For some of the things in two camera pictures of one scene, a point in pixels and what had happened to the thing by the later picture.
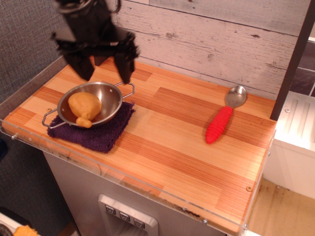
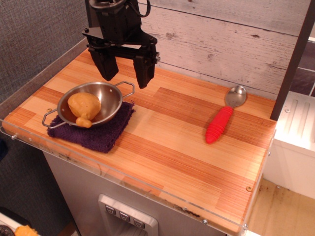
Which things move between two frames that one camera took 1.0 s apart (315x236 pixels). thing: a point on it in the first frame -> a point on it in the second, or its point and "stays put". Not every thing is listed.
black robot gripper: (90, 29) -> (119, 30)
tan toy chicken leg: (86, 105) stays put
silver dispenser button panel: (119, 218) stays put
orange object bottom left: (25, 230) stays put
